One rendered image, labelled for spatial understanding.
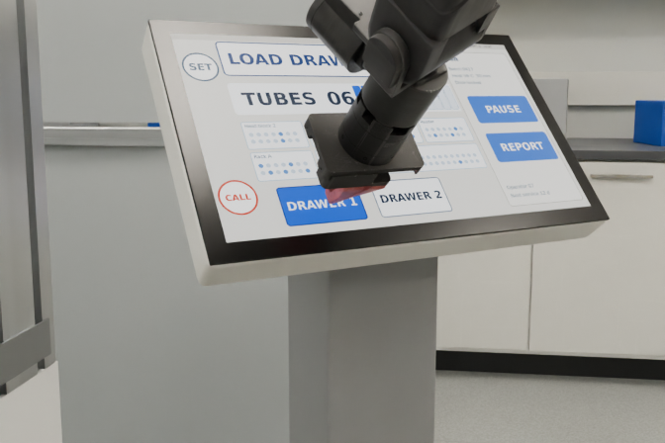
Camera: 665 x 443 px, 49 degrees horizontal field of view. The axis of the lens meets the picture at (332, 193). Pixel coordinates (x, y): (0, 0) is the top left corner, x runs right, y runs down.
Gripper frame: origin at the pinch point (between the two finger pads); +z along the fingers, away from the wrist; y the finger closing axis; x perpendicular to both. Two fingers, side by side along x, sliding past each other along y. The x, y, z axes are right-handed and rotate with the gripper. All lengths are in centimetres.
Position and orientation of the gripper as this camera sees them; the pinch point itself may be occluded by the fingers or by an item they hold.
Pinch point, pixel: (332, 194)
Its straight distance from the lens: 74.5
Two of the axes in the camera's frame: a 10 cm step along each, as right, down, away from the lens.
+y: -8.9, 0.7, -4.5
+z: -3.5, 5.4, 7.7
